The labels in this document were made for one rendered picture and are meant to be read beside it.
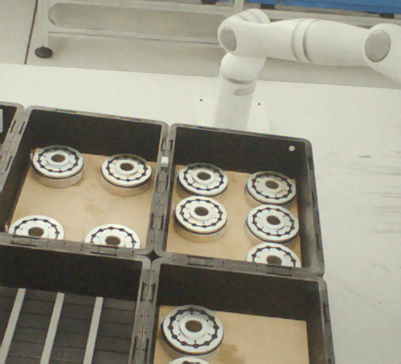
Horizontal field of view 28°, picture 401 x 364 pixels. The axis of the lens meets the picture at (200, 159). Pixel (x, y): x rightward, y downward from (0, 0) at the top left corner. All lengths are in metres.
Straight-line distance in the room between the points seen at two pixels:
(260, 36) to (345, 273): 0.54
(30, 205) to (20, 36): 2.25
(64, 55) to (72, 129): 1.97
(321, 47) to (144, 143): 0.42
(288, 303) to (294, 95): 0.96
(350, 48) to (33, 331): 0.81
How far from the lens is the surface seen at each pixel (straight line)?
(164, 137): 1.65
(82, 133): 1.73
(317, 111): 2.24
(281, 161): 1.74
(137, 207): 1.63
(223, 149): 1.72
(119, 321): 1.43
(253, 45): 1.78
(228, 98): 1.93
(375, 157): 2.12
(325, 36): 1.66
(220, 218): 1.59
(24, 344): 1.39
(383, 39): 1.53
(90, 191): 1.66
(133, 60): 3.68
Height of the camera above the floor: 1.91
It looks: 38 degrees down
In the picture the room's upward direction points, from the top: 9 degrees clockwise
